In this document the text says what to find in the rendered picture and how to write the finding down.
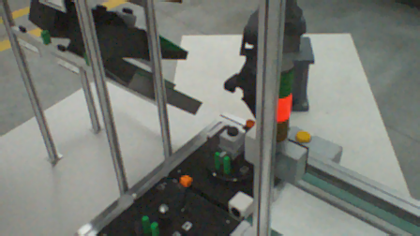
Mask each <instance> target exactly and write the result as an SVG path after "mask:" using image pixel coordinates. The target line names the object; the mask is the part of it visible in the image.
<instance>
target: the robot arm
mask: <svg viewBox="0 0 420 236"><path fill-rule="evenodd" d="M258 39H259V7H258V8H257V10H256V11H254V13H251V15H250V16H249V20H248V22H247V25H245V29H244V32H243V35H242V43H241V46H240V53H239V55H243V56H246V60H245V63H244V64H243V65H242V68H241V70H240V72H239V73H238V74H237V73H235V74H234V75H232V76H231V77H230V78H228V79H227V80H226V81H225V82H224V83H223V89H224V90H226V91H229V92H231V93H232V94H233V93H235V89H236V88H239V89H241V90H242V94H243V96H242V98H241V100H242V101H244V102H245V104H246V105H247V107H248V108H249V110H250V112H251V114H252V115H253V116H254V119H256V86H257V63H258ZM246 44H248V45H249V46H252V47H251V49H250V48H245V47H246Z"/></svg>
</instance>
